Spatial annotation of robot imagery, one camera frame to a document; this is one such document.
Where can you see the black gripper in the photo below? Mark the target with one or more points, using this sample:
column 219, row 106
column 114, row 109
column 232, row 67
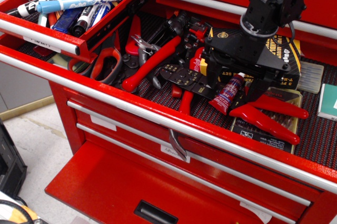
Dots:
column 248, row 54

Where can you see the red threadlocker glue tube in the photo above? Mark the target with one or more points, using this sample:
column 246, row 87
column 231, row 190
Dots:
column 226, row 96

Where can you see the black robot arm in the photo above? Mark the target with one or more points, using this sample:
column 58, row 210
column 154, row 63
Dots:
column 265, row 17

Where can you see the large red tool drawer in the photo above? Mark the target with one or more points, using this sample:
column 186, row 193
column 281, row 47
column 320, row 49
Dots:
column 184, row 97

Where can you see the open red bottom drawer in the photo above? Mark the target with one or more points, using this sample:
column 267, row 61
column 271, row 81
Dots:
column 109, row 186

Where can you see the small red marker drawer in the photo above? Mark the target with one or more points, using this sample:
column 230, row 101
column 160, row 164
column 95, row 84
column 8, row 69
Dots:
column 36, row 30

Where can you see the drill bit index case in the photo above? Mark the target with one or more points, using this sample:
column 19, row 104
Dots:
column 272, row 119

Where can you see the black yellow tap wrench box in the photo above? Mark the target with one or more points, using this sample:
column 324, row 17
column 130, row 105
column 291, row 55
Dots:
column 287, row 51

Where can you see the clear plastic bit case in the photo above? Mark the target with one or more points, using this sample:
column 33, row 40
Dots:
column 311, row 77

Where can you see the teal white box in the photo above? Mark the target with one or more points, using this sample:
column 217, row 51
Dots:
column 327, row 103

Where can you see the red tool chest cabinet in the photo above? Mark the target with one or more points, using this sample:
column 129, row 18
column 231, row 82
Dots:
column 299, row 203

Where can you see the black capped dry-erase marker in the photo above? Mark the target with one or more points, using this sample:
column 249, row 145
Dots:
column 84, row 20

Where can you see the blue rectangular eraser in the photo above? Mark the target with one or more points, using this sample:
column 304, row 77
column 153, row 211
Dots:
column 67, row 20

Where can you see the light blue Expo marker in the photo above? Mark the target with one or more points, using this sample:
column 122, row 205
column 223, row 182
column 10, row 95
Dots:
column 46, row 7

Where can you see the black Expo marker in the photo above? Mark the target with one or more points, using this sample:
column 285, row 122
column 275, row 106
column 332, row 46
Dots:
column 26, row 9

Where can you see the black plastic crate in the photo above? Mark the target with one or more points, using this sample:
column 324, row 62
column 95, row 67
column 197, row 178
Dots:
column 13, row 168

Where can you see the red handled wire crimper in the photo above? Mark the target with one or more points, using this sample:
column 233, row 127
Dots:
column 195, row 82

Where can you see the long red handled pliers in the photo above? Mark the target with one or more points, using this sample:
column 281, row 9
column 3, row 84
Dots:
column 163, row 53

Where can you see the silver hook on handle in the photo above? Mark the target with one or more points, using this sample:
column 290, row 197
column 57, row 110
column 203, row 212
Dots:
column 174, row 141

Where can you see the small red wire stripper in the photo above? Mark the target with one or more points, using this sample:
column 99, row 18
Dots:
column 131, row 47

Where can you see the red grey handled scissors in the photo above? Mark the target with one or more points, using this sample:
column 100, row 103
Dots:
column 106, row 66

